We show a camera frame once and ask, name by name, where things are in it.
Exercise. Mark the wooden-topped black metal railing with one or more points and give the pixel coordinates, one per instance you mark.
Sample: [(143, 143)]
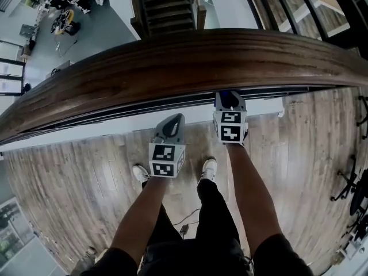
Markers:
[(172, 68), (356, 40)]

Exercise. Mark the person's right white shoe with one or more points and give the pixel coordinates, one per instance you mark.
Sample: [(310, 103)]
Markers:
[(208, 168)]

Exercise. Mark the dark wooden staircase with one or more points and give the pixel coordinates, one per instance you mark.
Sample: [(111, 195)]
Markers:
[(166, 7)]

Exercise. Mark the person's black trousers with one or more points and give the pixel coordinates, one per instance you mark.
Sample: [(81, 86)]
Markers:
[(212, 211)]

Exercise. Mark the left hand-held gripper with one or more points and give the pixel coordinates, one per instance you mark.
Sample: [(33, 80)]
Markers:
[(165, 160)]

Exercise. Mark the round yellow table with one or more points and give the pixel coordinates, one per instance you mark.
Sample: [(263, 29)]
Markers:
[(66, 17)]

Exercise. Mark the person's right forearm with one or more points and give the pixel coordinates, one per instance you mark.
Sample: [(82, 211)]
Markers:
[(253, 200)]

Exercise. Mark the cardboard box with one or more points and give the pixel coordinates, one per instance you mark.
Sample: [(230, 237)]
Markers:
[(26, 50)]

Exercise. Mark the person's black shirt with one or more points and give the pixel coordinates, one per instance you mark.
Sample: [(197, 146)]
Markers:
[(195, 260)]

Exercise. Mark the black office chair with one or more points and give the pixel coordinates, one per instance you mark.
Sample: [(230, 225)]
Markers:
[(359, 234), (359, 200), (365, 119)]

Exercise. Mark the grey metal rack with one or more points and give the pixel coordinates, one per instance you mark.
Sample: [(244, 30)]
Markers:
[(27, 30)]

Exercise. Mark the blue cloth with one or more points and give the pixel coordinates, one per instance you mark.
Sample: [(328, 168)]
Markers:
[(227, 98)]

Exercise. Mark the person's left forearm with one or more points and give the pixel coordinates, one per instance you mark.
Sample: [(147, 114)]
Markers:
[(138, 217)]

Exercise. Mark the black-framed glass entrance doors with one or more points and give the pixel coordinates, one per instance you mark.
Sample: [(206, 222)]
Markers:
[(8, 76)]

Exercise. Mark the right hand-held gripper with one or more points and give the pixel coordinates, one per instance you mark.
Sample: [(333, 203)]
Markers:
[(230, 128)]

